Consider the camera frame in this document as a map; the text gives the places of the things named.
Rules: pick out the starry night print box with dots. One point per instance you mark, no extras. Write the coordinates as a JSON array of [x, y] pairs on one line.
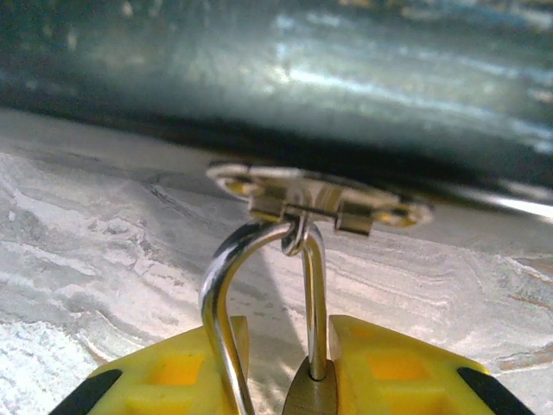
[[302, 86]]

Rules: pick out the brass padlock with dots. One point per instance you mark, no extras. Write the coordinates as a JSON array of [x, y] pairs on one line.
[[315, 302]]

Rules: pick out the silver box hasp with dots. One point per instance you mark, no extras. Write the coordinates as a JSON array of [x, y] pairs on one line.
[[281, 181]]

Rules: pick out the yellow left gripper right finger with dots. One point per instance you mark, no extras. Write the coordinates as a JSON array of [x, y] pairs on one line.
[[397, 380]]

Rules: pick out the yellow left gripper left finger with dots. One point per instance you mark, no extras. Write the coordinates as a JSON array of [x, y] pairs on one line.
[[173, 380]]

